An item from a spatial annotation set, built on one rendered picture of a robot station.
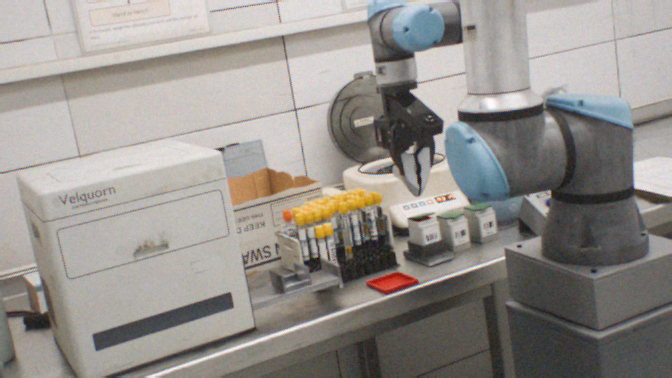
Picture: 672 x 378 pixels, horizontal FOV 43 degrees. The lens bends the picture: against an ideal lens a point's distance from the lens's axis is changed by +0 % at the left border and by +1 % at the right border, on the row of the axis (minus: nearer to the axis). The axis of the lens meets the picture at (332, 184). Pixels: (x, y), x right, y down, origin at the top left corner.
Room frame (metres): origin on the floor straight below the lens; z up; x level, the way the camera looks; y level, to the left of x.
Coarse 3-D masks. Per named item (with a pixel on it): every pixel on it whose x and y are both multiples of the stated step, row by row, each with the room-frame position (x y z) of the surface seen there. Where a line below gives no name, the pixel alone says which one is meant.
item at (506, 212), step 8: (512, 200) 1.66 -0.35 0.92; (520, 200) 1.67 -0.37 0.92; (496, 208) 1.65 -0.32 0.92; (504, 208) 1.66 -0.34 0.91; (512, 208) 1.66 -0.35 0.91; (496, 216) 1.65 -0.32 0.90; (504, 216) 1.66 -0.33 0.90; (512, 216) 1.66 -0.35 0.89; (504, 224) 1.64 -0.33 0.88; (512, 224) 1.64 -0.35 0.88
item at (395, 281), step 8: (392, 272) 1.45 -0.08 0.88; (400, 272) 1.44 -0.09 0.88; (376, 280) 1.43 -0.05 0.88; (384, 280) 1.43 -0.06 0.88; (392, 280) 1.43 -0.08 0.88; (400, 280) 1.42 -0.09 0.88; (408, 280) 1.41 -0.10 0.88; (416, 280) 1.39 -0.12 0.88; (376, 288) 1.39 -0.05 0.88; (384, 288) 1.38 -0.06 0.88; (392, 288) 1.37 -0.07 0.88; (400, 288) 1.38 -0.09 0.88
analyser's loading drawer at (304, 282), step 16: (272, 272) 1.38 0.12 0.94; (304, 272) 1.37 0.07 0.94; (320, 272) 1.42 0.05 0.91; (336, 272) 1.38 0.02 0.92; (272, 288) 1.38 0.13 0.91; (288, 288) 1.34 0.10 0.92; (304, 288) 1.35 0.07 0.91; (320, 288) 1.37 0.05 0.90; (256, 304) 1.31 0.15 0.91; (272, 304) 1.33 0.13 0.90
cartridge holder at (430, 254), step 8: (408, 240) 1.54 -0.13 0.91; (440, 240) 1.51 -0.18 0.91; (408, 248) 1.54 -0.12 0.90; (416, 248) 1.51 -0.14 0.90; (424, 248) 1.49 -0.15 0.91; (432, 248) 1.50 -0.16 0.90; (440, 248) 1.51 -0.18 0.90; (408, 256) 1.54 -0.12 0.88; (416, 256) 1.51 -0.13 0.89; (424, 256) 1.49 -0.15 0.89; (432, 256) 1.49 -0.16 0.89; (440, 256) 1.49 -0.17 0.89; (448, 256) 1.49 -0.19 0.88; (432, 264) 1.48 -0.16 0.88
